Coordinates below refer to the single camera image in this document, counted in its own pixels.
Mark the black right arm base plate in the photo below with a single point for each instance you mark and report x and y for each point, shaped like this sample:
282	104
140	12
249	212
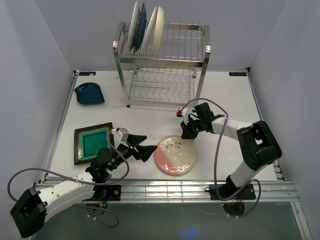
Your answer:
226	191

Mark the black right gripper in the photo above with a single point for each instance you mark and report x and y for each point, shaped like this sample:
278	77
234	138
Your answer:
187	133

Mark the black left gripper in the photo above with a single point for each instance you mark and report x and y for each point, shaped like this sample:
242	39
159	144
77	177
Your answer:
144	151

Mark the cream and pink branch plate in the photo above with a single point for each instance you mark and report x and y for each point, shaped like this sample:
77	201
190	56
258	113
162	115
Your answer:
175	156

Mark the square black teal plate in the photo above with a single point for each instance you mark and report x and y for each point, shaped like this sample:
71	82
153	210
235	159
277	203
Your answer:
88	141

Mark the dark teal blossom plate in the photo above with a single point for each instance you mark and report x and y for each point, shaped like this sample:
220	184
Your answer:
141	28

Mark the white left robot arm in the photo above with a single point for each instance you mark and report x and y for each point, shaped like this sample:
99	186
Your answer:
35	207

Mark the stainless steel dish rack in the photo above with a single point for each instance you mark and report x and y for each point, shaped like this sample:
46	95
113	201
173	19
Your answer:
174	76

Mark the cream bear plate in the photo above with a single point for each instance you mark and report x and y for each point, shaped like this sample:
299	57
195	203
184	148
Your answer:
158	31

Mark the left blue table label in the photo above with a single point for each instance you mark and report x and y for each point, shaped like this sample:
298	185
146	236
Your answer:
92	73

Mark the white green red rimmed plate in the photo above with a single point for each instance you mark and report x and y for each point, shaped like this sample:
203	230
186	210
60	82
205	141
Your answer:
150	29

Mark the dark blue irregular dish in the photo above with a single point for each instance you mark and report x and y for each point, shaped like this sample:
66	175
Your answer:
89	93

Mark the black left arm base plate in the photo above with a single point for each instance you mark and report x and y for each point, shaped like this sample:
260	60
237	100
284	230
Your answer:
107	192

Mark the aluminium front rail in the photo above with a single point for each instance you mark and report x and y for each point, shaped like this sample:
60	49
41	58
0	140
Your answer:
144	192

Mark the red and teal plate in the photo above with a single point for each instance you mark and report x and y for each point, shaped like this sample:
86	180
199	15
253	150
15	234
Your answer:
132	33

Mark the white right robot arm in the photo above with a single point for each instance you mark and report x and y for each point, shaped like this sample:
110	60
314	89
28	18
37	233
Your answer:
258	145

